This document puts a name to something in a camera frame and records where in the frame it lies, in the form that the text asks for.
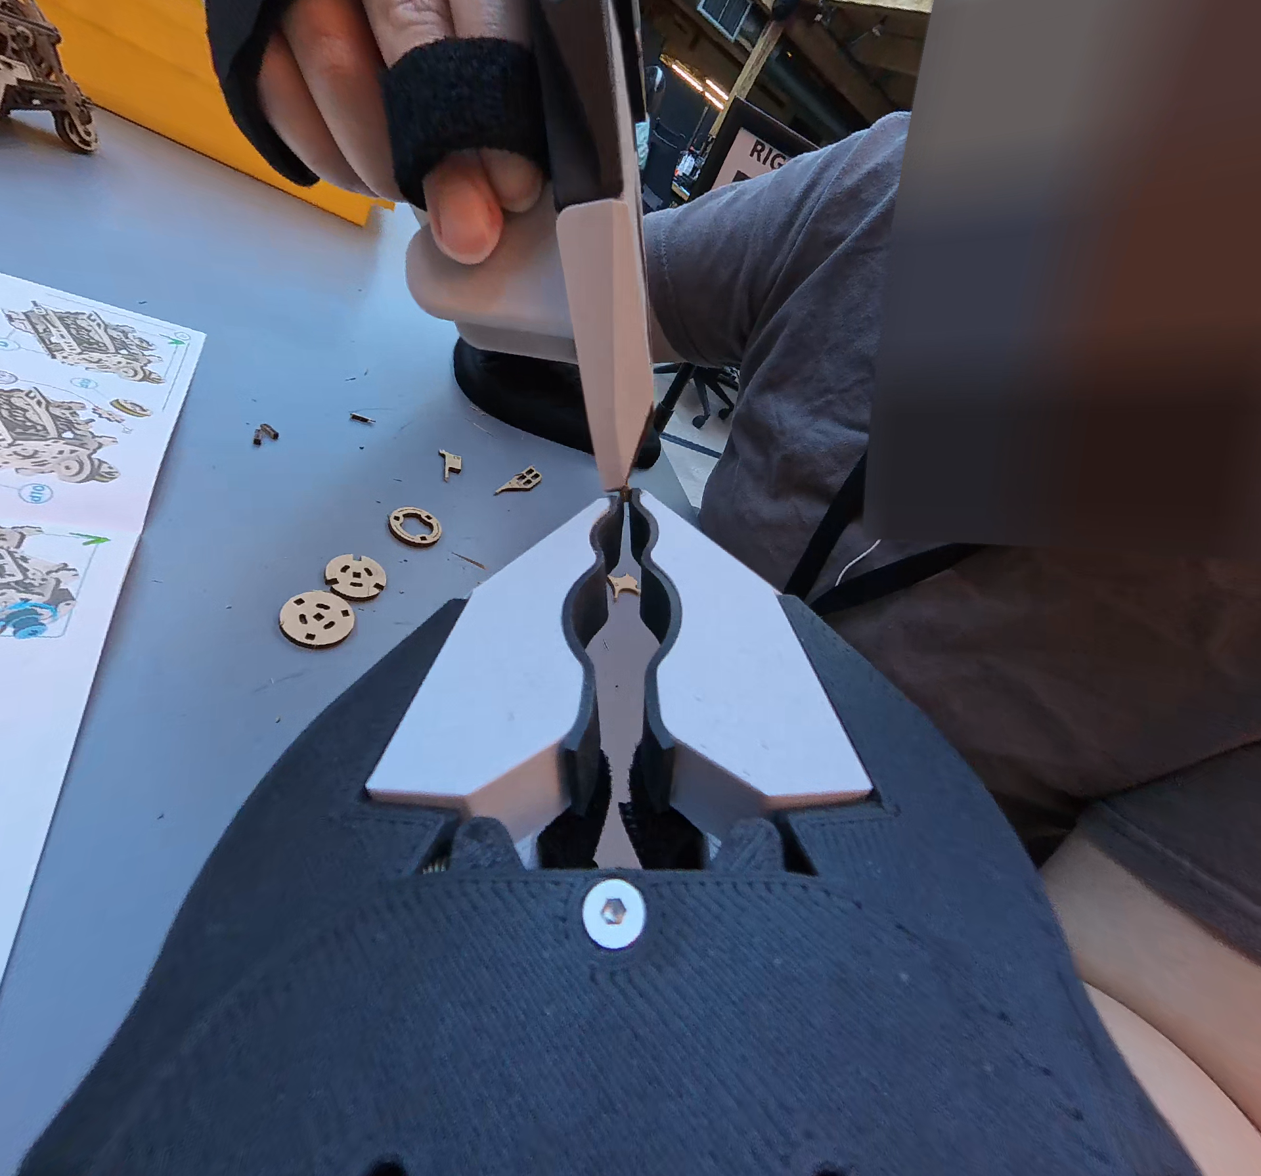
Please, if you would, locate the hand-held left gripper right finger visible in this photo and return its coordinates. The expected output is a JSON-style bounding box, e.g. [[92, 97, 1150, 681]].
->
[[627, 489, 877, 870]]

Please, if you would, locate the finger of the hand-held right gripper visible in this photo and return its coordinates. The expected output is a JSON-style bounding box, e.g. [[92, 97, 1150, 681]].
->
[[554, 196, 659, 492]]

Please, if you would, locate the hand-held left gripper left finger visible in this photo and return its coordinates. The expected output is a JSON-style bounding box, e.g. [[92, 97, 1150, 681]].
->
[[364, 494, 626, 870]]

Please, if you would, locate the person's left forearm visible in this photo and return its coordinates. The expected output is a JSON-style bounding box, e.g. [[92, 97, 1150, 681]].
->
[[1039, 802, 1261, 1176]]

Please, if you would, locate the grey desk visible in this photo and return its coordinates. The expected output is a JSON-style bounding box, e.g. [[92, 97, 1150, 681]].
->
[[0, 102, 705, 1176]]

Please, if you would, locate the black office chair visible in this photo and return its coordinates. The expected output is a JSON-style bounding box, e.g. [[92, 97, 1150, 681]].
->
[[653, 363, 739, 431]]

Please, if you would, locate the round wooden disc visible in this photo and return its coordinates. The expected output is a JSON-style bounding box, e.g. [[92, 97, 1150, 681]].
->
[[280, 589, 356, 652], [325, 553, 387, 603]]

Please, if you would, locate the person's grey shirt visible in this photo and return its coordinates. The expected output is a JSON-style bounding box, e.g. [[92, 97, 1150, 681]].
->
[[644, 111, 1261, 946]]

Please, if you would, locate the black framed sign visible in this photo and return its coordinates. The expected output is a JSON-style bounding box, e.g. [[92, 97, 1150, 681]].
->
[[707, 96, 821, 202]]

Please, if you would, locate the instruction booklet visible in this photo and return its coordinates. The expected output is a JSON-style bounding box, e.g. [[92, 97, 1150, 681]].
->
[[0, 271, 208, 985]]

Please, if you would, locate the yellow storage bin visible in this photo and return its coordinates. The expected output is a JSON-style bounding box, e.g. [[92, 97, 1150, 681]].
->
[[0, 0, 395, 229]]

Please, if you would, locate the wooden mechanical model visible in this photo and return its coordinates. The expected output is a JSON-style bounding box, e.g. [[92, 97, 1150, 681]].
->
[[0, 0, 100, 154]]

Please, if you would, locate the black lanyard strap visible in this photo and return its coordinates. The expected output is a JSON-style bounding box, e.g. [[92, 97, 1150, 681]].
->
[[783, 451, 986, 618]]

